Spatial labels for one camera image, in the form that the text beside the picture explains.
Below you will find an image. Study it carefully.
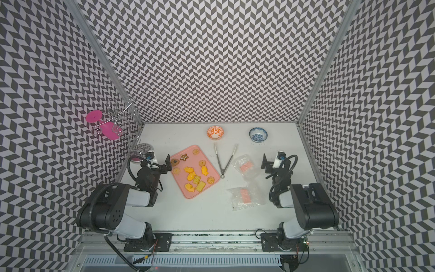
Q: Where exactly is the orange patterned bowl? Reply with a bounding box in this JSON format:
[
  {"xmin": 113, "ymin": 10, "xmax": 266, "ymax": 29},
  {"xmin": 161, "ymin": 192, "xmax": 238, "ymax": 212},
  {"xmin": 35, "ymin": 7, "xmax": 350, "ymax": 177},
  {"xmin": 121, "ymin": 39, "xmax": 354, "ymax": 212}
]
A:
[{"xmin": 206, "ymin": 126, "xmax": 224, "ymax": 140}]

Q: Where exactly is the pink plastic tray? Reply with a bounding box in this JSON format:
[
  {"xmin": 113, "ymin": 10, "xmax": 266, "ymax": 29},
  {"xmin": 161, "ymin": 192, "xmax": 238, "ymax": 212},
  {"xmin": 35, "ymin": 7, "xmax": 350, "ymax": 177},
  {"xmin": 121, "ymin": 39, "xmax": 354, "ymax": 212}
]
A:
[{"xmin": 171, "ymin": 145, "xmax": 220, "ymax": 199}]

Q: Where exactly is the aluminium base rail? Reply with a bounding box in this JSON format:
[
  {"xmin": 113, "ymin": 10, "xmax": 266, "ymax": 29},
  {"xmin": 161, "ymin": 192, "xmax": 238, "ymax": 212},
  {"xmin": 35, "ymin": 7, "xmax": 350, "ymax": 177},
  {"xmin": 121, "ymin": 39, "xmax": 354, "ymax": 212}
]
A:
[{"xmin": 67, "ymin": 230, "xmax": 365, "ymax": 272}]

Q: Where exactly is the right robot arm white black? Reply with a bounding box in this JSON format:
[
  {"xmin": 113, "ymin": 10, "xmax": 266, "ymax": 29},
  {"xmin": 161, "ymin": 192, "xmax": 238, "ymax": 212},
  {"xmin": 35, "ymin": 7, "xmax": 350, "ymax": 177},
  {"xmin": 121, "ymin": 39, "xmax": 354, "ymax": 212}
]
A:
[{"xmin": 261, "ymin": 151, "xmax": 339, "ymax": 251}]

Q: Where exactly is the clear bag with pink contents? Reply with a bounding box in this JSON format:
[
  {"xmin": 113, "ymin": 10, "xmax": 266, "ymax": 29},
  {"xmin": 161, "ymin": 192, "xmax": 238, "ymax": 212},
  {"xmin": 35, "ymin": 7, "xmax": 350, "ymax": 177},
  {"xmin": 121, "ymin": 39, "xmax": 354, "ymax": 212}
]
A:
[{"xmin": 227, "ymin": 184, "xmax": 265, "ymax": 211}]

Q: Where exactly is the yellow fish cookie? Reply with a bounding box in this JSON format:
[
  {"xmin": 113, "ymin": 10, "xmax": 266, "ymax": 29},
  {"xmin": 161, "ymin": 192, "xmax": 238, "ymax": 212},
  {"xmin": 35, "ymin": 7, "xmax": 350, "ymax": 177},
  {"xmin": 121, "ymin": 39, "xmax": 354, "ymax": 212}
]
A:
[{"xmin": 185, "ymin": 183, "xmax": 196, "ymax": 193}]

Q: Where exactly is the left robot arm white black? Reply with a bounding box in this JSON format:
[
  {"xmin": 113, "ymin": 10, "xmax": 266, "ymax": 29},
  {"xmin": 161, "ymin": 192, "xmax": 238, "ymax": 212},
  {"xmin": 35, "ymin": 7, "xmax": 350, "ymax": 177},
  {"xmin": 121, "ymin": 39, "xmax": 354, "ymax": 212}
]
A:
[{"xmin": 76, "ymin": 151, "xmax": 172, "ymax": 252}]

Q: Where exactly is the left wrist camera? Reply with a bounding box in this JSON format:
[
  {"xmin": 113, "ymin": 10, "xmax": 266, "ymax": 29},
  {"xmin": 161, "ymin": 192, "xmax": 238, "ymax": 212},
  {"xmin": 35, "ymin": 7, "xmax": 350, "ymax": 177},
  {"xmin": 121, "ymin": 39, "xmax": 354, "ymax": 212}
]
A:
[{"xmin": 145, "ymin": 151, "xmax": 157, "ymax": 164}]

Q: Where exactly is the yellow rectangular biscuit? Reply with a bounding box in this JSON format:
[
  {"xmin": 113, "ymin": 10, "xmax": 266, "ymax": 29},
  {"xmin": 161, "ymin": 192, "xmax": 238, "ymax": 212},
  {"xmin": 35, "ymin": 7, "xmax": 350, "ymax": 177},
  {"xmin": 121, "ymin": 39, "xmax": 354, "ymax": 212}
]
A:
[{"xmin": 195, "ymin": 181, "xmax": 207, "ymax": 192}]

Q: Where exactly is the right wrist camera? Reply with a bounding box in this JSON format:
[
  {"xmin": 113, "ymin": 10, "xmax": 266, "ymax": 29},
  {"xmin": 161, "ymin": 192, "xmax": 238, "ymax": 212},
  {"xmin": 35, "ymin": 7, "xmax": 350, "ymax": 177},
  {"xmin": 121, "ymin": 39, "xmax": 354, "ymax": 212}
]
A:
[{"xmin": 273, "ymin": 151, "xmax": 286, "ymax": 169}]

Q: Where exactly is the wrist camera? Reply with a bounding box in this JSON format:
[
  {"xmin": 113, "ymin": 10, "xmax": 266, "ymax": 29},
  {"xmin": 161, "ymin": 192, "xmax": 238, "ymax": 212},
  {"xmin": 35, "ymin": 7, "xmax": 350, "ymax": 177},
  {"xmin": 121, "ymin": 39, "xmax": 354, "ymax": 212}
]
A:
[
  {"xmin": 145, "ymin": 151, "xmax": 157, "ymax": 164},
  {"xmin": 273, "ymin": 151, "xmax": 286, "ymax": 169}
]

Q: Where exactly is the heart chocolate cookie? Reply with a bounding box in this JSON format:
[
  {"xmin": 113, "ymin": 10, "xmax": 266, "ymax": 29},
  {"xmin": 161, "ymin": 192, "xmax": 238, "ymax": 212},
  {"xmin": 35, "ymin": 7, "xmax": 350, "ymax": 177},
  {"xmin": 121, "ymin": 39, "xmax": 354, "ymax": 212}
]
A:
[{"xmin": 171, "ymin": 159, "xmax": 180, "ymax": 167}]

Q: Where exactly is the blue patterned bowl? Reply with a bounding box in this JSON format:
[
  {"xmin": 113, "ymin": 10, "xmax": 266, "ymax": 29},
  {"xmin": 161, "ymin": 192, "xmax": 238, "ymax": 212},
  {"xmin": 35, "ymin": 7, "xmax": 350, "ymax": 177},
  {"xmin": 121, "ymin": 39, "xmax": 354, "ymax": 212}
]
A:
[{"xmin": 249, "ymin": 127, "xmax": 268, "ymax": 143}]

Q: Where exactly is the star iced cookie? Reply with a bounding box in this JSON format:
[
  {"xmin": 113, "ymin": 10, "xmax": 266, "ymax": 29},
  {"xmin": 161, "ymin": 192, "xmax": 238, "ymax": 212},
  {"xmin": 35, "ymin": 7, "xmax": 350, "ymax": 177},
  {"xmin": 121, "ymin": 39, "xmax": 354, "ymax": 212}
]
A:
[{"xmin": 180, "ymin": 154, "xmax": 189, "ymax": 162}]

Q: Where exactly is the pink stemmed glass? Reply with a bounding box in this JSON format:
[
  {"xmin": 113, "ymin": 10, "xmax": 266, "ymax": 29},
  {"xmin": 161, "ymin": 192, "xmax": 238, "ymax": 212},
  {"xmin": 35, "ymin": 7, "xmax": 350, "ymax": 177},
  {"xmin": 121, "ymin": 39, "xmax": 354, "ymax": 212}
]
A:
[{"xmin": 85, "ymin": 110, "xmax": 123, "ymax": 141}]

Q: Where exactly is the clear resealable bag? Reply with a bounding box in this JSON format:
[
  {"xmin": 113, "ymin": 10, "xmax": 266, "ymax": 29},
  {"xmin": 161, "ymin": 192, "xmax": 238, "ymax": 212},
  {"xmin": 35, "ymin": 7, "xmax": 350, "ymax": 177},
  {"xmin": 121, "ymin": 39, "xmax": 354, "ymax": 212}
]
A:
[{"xmin": 232, "ymin": 154, "xmax": 261, "ymax": 180}]

